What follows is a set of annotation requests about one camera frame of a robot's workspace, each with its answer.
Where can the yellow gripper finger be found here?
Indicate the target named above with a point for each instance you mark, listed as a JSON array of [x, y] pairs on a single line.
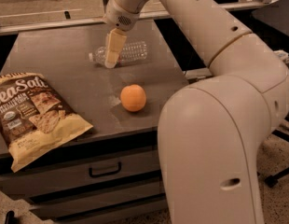
[[115, 41]]

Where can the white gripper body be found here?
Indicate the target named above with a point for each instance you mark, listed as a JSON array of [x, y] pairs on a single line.
[[118, 17]]

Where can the clear plastic water bottle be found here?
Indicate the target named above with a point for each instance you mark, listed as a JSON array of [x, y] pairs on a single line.
[[133, 51]]

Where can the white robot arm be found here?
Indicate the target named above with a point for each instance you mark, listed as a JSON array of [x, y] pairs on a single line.
[[209, 132]]

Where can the grey drawer cabinet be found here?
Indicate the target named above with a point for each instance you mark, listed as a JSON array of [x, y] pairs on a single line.
[[57, 186]]

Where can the orange fruit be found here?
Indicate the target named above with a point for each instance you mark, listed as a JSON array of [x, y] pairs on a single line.
[[133, 98]]

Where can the sea salt chips bag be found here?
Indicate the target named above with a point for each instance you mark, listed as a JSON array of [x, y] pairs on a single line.
[[34, 118]]

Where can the white packet on ledge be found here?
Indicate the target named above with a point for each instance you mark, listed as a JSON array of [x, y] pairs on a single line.
[[283, 55]]

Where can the black chair base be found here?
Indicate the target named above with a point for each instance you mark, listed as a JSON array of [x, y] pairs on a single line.
[[273, 158]]

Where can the grey metal ledge rail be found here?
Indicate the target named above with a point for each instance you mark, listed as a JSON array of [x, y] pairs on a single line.
[[198, 73]]

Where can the black drawer handle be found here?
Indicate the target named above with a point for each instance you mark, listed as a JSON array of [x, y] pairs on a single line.
[[107, 171]]

